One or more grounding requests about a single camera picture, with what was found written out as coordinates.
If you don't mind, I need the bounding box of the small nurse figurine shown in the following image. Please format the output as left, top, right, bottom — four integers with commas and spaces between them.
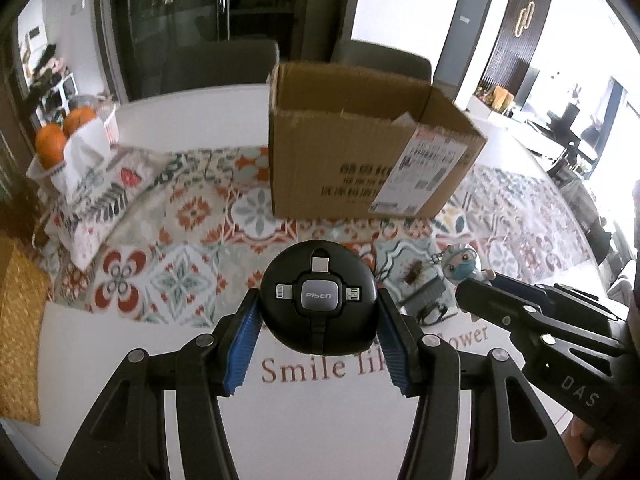
440, 244, 497, 285

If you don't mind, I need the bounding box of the black round Pisen charger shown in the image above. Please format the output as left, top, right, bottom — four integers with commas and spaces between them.
259, 240, 378, 356

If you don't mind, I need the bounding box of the white rectangular device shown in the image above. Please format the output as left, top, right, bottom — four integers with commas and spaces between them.
393, 112, 416, 127

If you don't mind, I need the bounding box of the person right hand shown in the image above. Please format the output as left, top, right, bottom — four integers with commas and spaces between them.
562, 416, 628, 479

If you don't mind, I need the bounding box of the white tv console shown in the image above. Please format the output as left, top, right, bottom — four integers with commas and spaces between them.
465, 86, 542, 136

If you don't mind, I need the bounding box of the yellow woven placemat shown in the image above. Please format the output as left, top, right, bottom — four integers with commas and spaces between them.
1, 237, 49, 426

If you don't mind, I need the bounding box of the patterned tile table runner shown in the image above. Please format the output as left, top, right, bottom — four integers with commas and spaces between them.
44, 148, 592, 327

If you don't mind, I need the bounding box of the floral tissue box cover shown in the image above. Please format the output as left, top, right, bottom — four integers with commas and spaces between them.
44, 143, 171, 270

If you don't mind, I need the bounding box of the brown cardboard box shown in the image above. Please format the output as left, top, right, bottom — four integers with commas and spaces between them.
269, 62, 486, 219

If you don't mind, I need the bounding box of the white fruit basket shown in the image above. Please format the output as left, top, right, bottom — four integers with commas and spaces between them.
26, 103, 119, 197

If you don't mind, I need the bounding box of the right dark dining chair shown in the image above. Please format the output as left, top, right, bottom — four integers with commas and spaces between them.
331, 39, 432, 82

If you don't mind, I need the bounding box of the dark dining chair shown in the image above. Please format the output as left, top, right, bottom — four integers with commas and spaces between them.
160, 39, 280, 94
331, 39, 432, 82

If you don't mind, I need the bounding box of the orange fruit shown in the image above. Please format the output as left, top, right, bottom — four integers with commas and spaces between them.
35, 124, 67, 170
63, 106, 98, 138

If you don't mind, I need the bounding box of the white shoe shelf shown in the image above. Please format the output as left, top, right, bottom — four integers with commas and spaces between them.
20, 44, 77, 125

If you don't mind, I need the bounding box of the black glass cabinet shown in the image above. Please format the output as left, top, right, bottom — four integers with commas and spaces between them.
96, 0, 357, 102

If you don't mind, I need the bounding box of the left dark dining chair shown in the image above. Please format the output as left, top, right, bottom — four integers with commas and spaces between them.
160, 39, 280, 94

